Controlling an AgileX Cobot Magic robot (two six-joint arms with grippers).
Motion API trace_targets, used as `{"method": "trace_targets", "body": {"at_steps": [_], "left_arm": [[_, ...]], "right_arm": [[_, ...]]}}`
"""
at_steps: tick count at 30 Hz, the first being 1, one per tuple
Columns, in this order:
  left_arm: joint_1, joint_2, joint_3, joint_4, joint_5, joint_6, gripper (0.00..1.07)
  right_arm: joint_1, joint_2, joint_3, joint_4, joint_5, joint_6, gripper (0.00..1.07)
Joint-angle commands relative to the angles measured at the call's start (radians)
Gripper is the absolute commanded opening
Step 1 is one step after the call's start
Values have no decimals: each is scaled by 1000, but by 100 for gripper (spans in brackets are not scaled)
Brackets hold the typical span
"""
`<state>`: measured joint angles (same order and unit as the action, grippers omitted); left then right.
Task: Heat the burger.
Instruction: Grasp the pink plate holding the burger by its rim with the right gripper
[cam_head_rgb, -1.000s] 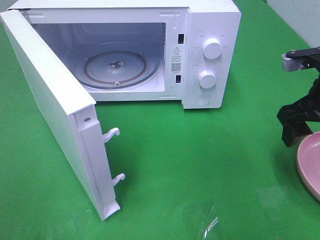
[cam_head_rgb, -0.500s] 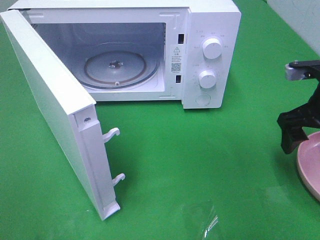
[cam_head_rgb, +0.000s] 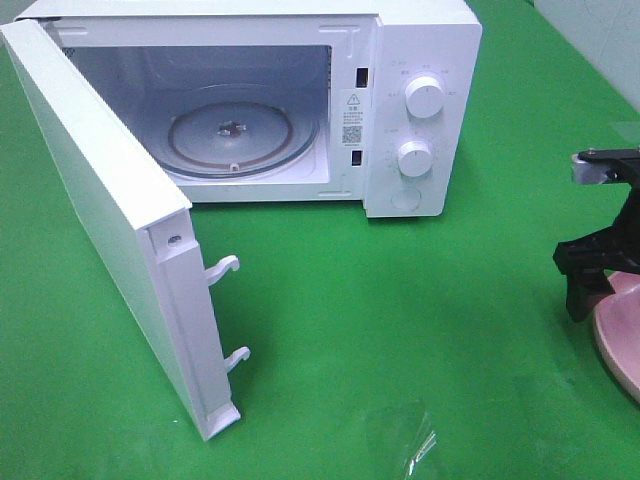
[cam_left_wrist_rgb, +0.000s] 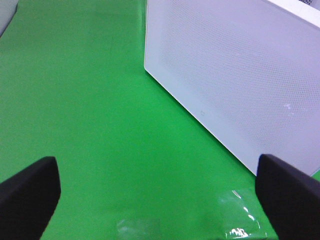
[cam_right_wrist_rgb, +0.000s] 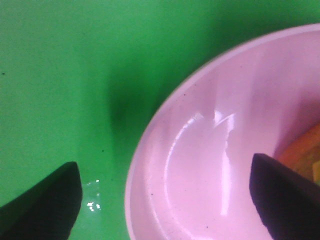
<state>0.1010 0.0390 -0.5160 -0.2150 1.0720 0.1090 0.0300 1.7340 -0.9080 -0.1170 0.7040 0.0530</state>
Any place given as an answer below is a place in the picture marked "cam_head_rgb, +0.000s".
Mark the wrist camera with black bracket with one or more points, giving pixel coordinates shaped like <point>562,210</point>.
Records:
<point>606,166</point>

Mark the pink round plate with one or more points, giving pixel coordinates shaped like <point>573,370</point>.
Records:
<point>616,331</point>

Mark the white warning label sticker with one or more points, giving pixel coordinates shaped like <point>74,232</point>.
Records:
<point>353,105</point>

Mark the upper white microwave knob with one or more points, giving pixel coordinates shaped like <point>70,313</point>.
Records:
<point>424,96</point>

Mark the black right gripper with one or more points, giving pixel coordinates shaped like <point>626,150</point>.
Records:
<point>613,248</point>

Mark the lower white microwave knob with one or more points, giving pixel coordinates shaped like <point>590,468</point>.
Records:
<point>415,158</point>

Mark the glass microwave turntable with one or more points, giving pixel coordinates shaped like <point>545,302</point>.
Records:
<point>231,131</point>

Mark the white microwave knob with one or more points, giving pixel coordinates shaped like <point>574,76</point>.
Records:
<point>424,96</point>
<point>415,158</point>

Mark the round microwave door button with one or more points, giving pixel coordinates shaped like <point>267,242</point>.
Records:
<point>406,199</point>

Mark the white microwave oven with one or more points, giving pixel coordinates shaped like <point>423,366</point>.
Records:
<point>137,54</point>

